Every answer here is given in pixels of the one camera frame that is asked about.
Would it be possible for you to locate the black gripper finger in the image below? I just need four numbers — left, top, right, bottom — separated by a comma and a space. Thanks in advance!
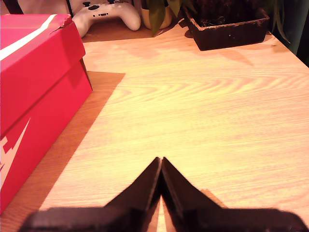
161, 157, 228, 232
105, 157, 162, 232

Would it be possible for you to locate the red Nike shoebox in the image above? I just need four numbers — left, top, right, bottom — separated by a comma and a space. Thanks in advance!
0, 14, 94, 215

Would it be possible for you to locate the black rectangular planter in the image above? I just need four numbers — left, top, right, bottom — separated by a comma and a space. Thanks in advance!
182, 4, 271, 52

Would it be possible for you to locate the pale round plant pot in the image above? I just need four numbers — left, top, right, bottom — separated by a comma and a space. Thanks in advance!
140, 0, 174, 30

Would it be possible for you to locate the small green potted plant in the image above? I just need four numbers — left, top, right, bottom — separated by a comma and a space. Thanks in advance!
147, 0, 182, 37

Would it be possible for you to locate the white game controller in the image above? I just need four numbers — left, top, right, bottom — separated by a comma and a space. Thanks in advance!
71, 0, 141, 38

